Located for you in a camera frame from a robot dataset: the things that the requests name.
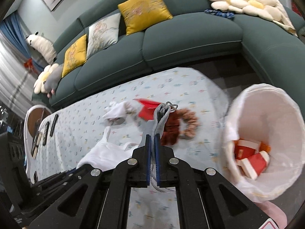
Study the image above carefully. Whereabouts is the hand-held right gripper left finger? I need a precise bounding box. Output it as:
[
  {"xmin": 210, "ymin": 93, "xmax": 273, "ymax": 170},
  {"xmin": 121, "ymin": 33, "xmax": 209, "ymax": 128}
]
[{"xmin": 29, "ymin": 135, "xmax": 152, "ymax": 229}]

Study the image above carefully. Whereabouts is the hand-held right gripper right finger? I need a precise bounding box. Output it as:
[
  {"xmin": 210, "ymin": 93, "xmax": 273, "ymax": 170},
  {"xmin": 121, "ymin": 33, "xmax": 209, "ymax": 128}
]
[{"xmin": 154, "ymin": 135, "xmax": 268, "ymax": 229}]

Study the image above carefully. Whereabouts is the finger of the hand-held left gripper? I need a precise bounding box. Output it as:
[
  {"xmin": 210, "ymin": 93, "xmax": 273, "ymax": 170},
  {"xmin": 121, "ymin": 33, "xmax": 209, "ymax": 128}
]
[
  {"xmin": 20, "ymin": 170, "xmax": 92, "ymax": 220},
  {"xmin": 30, "ymin": 166, "xmax": 83, "ymax": 190}
]

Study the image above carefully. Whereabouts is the grey cloth with drawstring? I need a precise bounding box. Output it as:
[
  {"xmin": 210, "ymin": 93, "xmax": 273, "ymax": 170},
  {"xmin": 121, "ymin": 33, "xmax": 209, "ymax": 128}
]
[{"xmin": 143, "ymin": 101, "xmax": 179, "ymax": 192}]

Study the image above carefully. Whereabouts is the white tank top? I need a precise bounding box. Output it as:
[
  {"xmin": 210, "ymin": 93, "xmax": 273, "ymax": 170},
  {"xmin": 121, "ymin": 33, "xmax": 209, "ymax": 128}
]
[{"xmin": 76, "ymin": 126, "xmax": 140, "ymax": 172}]

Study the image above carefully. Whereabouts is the red and white carton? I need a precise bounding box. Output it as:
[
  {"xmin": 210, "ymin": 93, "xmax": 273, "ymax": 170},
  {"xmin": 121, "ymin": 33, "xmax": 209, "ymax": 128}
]
[
  {"xmin": 238, "ymin": 151, "xmax": 271, "ymax": 179},
  {"xmin": 234, "ymin": 139, "xmax": 261, "ymax": 161}
]

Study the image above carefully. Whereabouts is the bin with white liner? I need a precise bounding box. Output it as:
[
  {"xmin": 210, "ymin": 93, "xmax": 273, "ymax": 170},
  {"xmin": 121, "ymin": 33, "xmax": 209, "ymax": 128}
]
[{"xmin": 220, "ymin": 83, "xmax": 305, "ymax": 202}]

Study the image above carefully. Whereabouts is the brown scrunchie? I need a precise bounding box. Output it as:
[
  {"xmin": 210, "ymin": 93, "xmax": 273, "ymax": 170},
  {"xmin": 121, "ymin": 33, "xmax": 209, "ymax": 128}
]
[{"xmin": 161, "ymin": 111, "xmax": 184, "ymax": 146}]

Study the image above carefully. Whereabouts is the black notebook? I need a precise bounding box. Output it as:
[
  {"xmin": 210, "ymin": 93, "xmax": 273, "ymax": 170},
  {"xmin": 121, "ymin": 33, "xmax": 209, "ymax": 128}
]
[{"xmin": 31, "ymin": 132, "xmax": 43, "ymax": 158}]

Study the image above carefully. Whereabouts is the beige scrunchie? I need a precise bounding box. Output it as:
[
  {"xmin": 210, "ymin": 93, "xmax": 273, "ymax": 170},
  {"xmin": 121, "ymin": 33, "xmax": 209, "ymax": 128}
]
[{"xmin": 177, "ymin": 108, "xmax": 199, "ymax": 139}]

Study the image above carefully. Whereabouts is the white crumpled cloth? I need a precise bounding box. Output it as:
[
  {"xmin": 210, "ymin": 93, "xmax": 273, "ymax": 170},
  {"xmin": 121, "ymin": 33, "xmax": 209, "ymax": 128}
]
[{"xmin": 102, "ymin": 101, "xmax": 139, "ymax": 126}]

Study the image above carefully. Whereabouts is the black remote control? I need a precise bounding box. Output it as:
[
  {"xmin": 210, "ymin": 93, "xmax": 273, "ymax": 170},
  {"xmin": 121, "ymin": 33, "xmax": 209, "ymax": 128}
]
[
  {"xmin": 43, "ymin": 122, "xmax": 50, "ymax": 146},
  {"xmin": 50, "ymin": 114, "xmax": 59, "ymax": 137}
]

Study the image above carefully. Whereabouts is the light blue floral tablecloth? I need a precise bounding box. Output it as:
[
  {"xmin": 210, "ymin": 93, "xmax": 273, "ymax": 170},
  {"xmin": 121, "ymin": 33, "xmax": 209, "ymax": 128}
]
[{"xmin": 24, "ymin": 67, "xmax": 230, "ymax": 229}]

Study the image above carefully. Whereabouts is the white sheer curtain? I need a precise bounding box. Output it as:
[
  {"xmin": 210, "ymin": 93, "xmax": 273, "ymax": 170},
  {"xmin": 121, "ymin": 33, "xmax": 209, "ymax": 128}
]
[{"xmin": 0, "ymin": 32, "xmax": 36, "ymax": 115}]

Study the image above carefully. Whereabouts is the grey mouse plush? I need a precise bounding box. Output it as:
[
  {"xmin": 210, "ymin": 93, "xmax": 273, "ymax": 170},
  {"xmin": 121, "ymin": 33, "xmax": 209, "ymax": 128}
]
[{"xmin": 45, "ymin": 63, "xmax": 63, "ymax": 98}]

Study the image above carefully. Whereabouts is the small white flower cushion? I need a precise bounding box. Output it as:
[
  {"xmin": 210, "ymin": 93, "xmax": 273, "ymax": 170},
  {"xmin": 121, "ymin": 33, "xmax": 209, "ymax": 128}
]
[{"xmin": 33, "ymin": 64, "xmax": 59, "ymax": 94}]

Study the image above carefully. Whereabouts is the small yellow embroidered cushion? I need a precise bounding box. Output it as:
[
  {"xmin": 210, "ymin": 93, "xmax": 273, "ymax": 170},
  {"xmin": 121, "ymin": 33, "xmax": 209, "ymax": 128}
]
[{"xmin": 61, "ymin": 34, "xmax": 88, "ymax": 78}]

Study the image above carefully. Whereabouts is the dark green sofa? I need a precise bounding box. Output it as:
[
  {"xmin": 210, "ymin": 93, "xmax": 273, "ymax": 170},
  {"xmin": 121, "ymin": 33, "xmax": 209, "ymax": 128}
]
[{"xmin": 32, "ymin": 0, "xmax": 305, "ymax": 111}]

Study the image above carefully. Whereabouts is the grey floral cushion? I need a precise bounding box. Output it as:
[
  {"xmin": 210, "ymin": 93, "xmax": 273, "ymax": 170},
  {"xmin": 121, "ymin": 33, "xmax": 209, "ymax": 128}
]
[{"xmin": 86, "ymin": 13, "xmax": 121, "ymax": 58}]

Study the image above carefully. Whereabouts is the white panda plush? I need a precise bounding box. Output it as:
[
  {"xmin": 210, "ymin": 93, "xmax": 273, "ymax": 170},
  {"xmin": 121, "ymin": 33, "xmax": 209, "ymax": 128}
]
[{"xmin": 25, "ymin": 31, "xmax": 58, "ymax": 64}]

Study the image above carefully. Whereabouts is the large yellow embroidered cushion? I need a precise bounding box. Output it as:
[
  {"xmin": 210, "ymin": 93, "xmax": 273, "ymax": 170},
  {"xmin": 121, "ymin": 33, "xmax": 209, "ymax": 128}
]
[{"xmin": 117, "ymin": 0, "xmax": 173, "ymax": 36}]

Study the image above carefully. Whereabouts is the blue curtain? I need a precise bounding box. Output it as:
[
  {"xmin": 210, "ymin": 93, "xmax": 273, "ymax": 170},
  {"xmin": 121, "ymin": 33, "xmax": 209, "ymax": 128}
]
[{"xmin": 0, "ymin": 12, "xmax": 42, "ymax": 73}]

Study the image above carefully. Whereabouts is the blue patterned scrunchie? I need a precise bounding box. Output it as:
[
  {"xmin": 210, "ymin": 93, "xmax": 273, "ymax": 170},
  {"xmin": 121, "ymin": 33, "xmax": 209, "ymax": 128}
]
[{"xmin": 204, "ymin": 8, "xmax": 235, "ymax": 20}]

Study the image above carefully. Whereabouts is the cream blanket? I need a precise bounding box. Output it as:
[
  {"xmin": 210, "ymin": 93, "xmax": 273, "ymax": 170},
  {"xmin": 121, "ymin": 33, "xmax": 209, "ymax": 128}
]
[{"xmin": 272, "ymin": 0, "xmax": 298, "ymax": 37}]

